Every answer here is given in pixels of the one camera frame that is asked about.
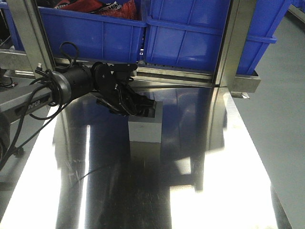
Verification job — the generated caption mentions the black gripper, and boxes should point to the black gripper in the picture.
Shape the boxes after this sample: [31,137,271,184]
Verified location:
[91,62,156,117]

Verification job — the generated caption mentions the gray square hollow base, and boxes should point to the gray square hollow base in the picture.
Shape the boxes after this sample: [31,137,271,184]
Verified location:
[128,101,163,143]

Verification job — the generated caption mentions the blue bin with clothes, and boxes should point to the blue bin with clothes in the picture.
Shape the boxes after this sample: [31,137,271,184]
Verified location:
[39,0,146,63]

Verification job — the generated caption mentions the blue plastic bin centre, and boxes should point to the blue plastic bin centre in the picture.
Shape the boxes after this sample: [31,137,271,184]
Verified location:
[144,0,230,72]

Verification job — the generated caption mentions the blue bin far right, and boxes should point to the blue bin far right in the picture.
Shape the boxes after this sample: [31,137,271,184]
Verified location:
[237,0,291,75]

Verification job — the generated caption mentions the red mesh bag items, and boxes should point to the red mesh bag items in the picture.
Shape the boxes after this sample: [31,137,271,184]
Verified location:
[54,0,138,20]

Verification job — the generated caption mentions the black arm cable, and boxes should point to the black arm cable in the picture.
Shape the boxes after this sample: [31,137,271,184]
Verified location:
[0,42,80,170]

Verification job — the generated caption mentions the stainless steel shelf frame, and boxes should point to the stainless steel shelf frame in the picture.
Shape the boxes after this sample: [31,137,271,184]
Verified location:
[0,0,261,98]

